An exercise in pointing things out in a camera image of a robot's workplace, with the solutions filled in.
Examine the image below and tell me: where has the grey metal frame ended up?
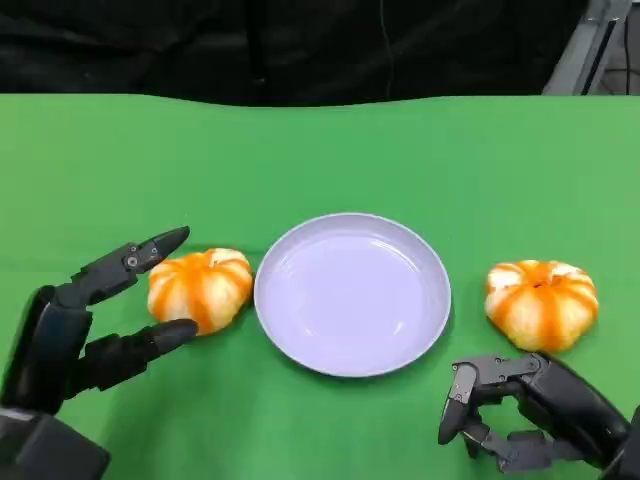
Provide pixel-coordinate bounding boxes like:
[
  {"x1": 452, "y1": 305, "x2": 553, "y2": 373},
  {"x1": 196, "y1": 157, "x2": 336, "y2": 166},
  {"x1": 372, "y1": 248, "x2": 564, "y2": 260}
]
[{"x1": 540, "y1": 0, "x2": 634, "y2": 97}]

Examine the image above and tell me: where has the orange and white bread roll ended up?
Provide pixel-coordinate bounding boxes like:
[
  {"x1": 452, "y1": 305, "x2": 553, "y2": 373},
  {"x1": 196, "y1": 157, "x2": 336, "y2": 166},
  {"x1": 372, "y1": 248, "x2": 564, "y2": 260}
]
[
  {"x1": 146, "y1": 247, "x2": 254, "y2": 336},
  {"x1": 483, "y1": 258, "x2": 600, "y2": 353}
]

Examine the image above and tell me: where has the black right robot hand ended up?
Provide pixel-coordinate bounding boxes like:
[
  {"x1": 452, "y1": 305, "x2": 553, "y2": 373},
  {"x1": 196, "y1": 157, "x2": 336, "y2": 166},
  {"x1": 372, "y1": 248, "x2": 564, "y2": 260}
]
[{"x1": 437, "y1": 352, "x2": 632, "y2": 475}]

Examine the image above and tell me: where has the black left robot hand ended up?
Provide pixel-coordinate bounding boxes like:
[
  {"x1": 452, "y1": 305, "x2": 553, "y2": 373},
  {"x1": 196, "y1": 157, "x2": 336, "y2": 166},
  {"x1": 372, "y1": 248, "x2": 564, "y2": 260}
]
[{"x1": 0, "y1": 225, "x2": 200, "y2": 416}]

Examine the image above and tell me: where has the black backdrop curtain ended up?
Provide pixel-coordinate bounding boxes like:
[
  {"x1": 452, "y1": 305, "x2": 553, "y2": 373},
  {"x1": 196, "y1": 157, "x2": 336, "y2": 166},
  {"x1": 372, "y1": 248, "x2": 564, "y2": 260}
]
[{"x1": 0, "y1": 0, "x2": 586, "y2": 109}]

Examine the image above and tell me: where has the green table cloth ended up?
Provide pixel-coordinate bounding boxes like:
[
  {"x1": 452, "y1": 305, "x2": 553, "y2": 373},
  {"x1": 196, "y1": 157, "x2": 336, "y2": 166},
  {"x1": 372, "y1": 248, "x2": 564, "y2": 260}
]
[{"x1": 0, "y1": 93, "x2": 640, "y2": 480}]

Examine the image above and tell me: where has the lilac plate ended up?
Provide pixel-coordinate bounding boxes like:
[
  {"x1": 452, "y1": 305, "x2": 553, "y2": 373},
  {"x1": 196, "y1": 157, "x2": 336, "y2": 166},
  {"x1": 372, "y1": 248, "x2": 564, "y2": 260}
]
[{"x1": 252, "y1": 212, "x2": 452, "y2": 379}]

